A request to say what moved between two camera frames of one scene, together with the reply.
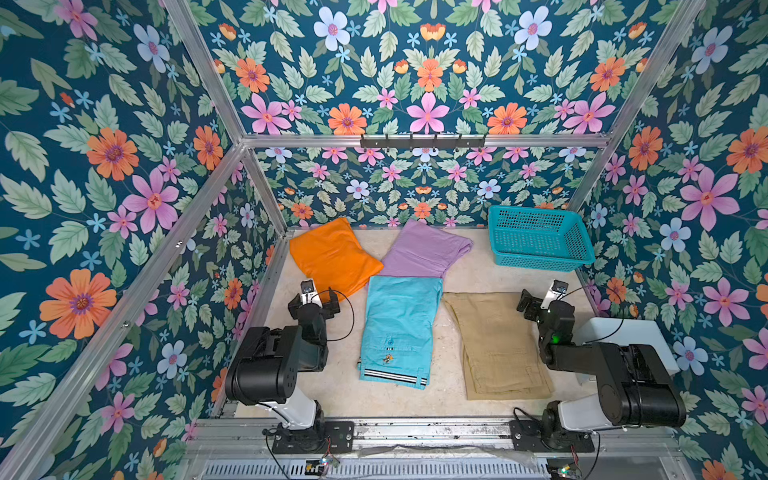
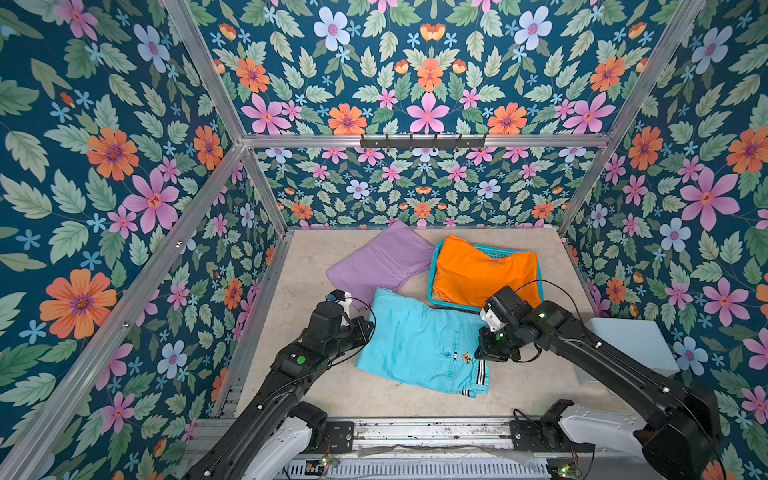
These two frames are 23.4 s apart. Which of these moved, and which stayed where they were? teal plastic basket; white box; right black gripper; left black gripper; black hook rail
Moved: teal plastic basket; left black gripper; right black gripper
Stayed: black hook rail; white box
